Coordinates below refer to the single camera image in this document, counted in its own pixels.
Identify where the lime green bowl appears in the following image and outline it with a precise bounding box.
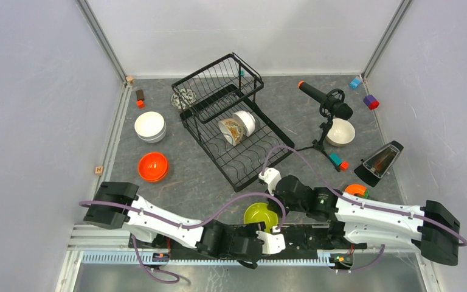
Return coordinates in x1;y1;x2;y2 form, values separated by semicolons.
243;203;279;233

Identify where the patterned cream bowl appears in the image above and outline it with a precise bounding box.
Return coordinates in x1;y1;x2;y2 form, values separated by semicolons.
218;118;246;146

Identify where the beige ceramic bowl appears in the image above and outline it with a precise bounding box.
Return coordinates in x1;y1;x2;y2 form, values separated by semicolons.
326;118;356;147

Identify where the black wire dish rack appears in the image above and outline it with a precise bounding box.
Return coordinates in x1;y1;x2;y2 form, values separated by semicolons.
171;53;294;191

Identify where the orange bowl rack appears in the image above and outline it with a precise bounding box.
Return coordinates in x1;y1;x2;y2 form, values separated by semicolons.
137;152;169;183

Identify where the white bowl grey rim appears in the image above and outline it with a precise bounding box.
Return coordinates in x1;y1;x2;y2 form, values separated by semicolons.
137;130;167;143

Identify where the pink floral bowl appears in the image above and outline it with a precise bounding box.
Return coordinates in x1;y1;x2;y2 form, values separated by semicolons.
170;88;196;111

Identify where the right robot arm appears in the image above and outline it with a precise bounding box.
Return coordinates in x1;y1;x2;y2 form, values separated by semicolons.
259;172;461;266

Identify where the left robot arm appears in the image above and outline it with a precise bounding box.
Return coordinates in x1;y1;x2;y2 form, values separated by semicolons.
79;182;266;269

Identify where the teal block on table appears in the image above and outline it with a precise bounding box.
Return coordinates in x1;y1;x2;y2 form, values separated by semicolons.
328;153;342;167

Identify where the orange curved block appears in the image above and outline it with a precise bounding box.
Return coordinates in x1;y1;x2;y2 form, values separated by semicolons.
344;184;368;198

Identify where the small orange cube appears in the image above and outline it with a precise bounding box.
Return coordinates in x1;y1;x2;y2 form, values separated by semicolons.
339;161;349;172

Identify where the black microphone on tripod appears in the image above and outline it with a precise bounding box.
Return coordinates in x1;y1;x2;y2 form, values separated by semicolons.
297;81;353;167

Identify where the purple red block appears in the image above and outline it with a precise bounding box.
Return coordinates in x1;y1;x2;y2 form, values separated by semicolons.
363;94;379;110

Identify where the blue block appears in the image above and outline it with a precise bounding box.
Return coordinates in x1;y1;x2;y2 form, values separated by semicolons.
349;76;362;89

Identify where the orange cube left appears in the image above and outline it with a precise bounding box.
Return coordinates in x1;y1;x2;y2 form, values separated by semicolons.
136;100;145;108

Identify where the brown block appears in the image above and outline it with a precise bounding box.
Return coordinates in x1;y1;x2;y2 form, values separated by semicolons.
136;89;145;101

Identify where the wooden letter cube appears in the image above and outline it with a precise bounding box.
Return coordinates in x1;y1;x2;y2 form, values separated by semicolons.
94;165;104;176

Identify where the wooden cube corner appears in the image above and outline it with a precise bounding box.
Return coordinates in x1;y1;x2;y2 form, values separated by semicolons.
126;75;135;85

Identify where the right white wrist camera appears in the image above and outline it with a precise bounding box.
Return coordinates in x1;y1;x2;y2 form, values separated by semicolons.
258;167;282;195

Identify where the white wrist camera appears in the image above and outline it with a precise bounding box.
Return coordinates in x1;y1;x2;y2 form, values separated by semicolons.
258;167;282;195
256;231;286;255

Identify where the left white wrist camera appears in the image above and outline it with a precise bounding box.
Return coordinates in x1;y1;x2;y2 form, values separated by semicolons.
256;231;286;255

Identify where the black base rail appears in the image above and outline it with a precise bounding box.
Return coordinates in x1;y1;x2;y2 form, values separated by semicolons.
135;224;368;263

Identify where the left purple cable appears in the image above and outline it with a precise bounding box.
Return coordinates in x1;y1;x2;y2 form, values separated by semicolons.
78;192;288;285

